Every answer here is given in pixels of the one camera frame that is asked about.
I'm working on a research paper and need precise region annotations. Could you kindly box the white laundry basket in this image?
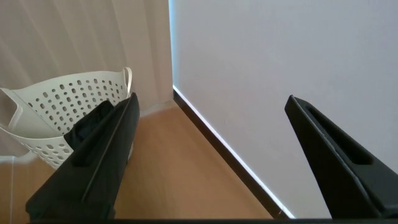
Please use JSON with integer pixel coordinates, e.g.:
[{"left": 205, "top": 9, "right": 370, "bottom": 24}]
[{"left": 0, "top": 67, "right": 133, "bottom": 170}]

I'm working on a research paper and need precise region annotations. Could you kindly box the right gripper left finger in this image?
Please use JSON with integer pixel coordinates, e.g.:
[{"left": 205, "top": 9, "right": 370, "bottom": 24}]
[{"left": 25, "top": 92, "right": 141, "bottom": 220}]

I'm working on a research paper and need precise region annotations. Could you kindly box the black garment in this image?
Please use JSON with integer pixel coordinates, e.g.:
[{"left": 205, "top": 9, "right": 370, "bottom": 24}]
[{"left": 63, "top": 100, "right": 116, "bottom": 151}]

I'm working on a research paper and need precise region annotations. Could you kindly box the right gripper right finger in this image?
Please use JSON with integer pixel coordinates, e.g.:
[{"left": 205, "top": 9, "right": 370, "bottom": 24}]
[{"left": 284, "top": 95, "right": 398, "bottom": 219}]

